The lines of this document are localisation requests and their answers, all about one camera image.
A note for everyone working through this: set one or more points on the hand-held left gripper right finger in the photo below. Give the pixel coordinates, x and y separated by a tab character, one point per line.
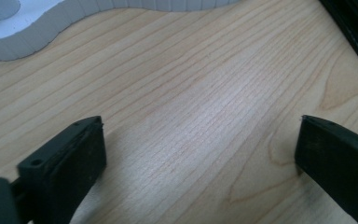
338	161

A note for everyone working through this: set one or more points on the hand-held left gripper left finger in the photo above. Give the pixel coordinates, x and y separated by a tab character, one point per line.
65	168

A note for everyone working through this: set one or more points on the black object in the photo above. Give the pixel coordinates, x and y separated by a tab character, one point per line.
352	21

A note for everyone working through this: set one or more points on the white wavy-edged holder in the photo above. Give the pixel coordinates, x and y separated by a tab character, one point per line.
28	28

